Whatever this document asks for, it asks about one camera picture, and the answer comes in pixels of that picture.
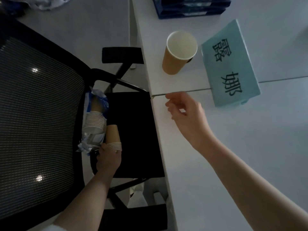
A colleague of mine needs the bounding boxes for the teal paper name card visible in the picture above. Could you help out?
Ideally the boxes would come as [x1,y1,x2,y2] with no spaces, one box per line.
[201,19,261,108]

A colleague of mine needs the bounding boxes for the stack of brown paper cups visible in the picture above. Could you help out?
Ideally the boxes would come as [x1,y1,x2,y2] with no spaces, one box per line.
[106,124,123,152]

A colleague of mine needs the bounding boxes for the person's right hand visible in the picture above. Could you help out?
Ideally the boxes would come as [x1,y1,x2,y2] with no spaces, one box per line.
[165,91,215,152]

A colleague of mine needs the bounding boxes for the pile of pale cloth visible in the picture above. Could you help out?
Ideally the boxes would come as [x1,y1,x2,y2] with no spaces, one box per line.
[24,0,73,10]

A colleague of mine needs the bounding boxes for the person's right forearm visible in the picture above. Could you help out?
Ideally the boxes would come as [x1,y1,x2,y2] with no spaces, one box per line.
[192,137,308,231]

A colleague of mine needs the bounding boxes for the person's left forearm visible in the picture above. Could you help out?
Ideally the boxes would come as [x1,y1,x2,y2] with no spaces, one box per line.
[52,170,116,231]

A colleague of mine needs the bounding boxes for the black office chair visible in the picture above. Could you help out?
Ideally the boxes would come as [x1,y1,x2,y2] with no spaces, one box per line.
[0,15,169,231]

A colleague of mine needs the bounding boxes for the person's left hand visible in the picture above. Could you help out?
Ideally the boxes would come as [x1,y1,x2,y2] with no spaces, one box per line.
[96,143,122,176]

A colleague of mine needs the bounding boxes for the person's white clothing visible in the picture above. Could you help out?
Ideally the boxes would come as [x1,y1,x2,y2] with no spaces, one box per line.
[41,185,169,231]

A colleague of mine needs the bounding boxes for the stack of blue folders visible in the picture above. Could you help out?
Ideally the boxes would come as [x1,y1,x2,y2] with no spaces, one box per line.
[152,0,231,20]

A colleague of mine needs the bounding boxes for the brown paper cup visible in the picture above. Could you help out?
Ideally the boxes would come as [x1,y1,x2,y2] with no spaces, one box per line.
[162,30,198,75]

